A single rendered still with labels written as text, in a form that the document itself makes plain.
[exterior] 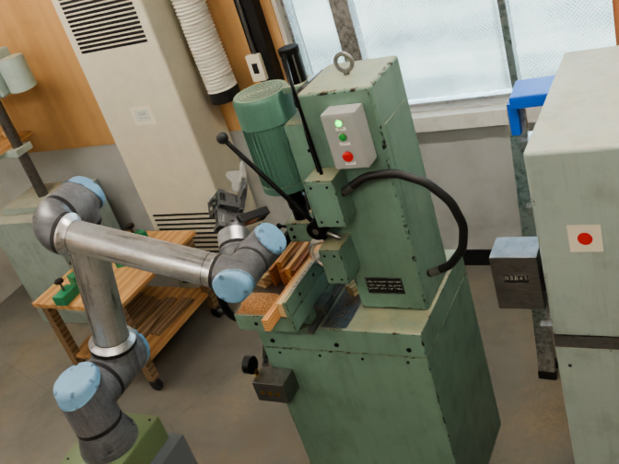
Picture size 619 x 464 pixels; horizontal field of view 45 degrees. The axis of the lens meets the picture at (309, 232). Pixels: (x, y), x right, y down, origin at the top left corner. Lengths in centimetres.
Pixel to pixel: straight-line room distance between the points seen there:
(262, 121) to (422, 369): 87
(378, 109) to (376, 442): 117
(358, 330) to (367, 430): 44
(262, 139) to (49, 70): 254
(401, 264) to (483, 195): 150
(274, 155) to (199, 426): 162
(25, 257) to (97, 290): 231
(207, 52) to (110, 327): 168
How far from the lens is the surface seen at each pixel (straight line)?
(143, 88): 380
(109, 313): 236
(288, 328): 229
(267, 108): 216
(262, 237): 186
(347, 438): 267
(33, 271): 462
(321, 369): 246
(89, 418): 241
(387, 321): 228
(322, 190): 205
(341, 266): 217
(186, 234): 387
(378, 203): 211
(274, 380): 251
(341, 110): 195
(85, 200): 214
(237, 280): 177
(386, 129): 202
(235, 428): 338
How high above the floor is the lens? 214
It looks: 28 degrees down
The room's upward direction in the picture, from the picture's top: 19 degrees counter-clockwise
